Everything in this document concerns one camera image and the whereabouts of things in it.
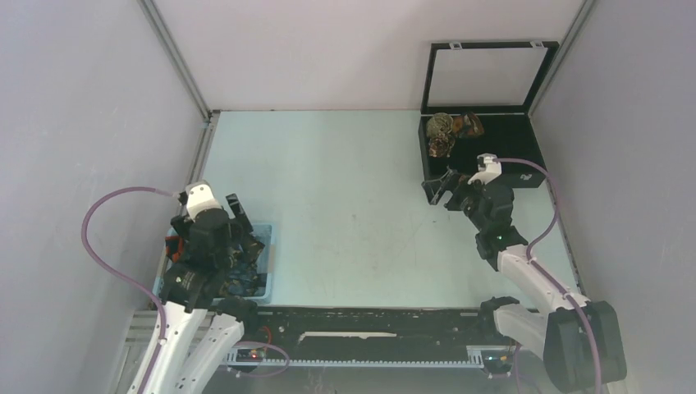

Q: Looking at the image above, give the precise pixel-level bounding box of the purple cable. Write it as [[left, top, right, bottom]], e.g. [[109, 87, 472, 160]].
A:
[[80, 186, 181, 394], [492, 158, 605, 392]]

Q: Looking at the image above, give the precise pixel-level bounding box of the green rolled tie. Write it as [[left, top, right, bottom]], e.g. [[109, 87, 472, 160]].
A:
[[426, 112, 454, 139]]

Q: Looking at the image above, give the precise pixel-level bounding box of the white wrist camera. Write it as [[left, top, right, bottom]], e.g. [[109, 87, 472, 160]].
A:
[[178, 181, 222, 220], [467, 153, 502, 185]]

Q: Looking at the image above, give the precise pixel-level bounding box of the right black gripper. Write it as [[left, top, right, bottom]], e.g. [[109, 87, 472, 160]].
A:
[[422, 170, 491, 232]]

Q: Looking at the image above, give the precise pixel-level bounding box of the aluminium frame post right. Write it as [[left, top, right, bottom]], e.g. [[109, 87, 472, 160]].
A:
[[529, 0, 598, 116]]

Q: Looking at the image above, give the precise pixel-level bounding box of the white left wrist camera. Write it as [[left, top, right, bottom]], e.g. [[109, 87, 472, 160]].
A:
[[178, 181, 222, 220]]

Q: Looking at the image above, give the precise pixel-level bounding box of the blue floral necktie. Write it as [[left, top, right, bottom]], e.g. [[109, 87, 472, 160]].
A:
[[218, 223, 275, 303]]

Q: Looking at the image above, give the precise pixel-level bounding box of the grey cable duct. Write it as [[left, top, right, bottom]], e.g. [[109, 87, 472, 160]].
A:
[[220, 349, 488, 369]]

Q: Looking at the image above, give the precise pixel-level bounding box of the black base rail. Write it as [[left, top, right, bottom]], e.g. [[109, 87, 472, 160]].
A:
[[247, 306, 514, 361]]

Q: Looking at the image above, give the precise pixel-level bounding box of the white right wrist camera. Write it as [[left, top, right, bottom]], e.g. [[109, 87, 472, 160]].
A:
[[467, 153, 502, 185]]

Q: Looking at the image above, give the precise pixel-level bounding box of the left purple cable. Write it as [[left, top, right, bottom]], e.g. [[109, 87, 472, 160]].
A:
[[80, 186, 181, 394]]

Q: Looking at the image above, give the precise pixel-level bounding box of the aluminium frame post left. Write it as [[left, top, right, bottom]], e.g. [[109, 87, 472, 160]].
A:
[[136, 0, 213, 121]]

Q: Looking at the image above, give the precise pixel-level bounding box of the orange brown rolled tie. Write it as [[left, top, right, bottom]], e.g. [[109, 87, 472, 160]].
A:
[[452, 112, 484, 139]]

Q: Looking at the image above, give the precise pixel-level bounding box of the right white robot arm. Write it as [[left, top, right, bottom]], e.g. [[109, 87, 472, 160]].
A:
[[421, 163, 628, 393]]

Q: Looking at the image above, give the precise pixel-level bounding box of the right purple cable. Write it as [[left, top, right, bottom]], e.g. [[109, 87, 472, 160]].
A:
[[492, 158, 605, 392]]

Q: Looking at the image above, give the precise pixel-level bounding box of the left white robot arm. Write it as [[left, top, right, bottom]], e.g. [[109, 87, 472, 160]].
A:
[[129, 182, 265, 393]]

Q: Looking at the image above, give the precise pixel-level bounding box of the aluminium frame post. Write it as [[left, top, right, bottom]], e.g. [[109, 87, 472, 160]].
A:
[[136, 0, 213, 121], [529, 0, 598, 116]]

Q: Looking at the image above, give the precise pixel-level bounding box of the orange black striped tie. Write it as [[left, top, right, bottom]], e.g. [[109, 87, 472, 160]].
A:
[[165, 236, 185, 263]]

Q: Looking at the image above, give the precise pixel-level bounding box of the light blue plastic basket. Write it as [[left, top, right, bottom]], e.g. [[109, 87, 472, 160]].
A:
[[153, 222, 276, 305]]

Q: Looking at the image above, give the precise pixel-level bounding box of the black display box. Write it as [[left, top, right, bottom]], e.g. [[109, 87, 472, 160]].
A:
[[418, 40, 560, 189]]

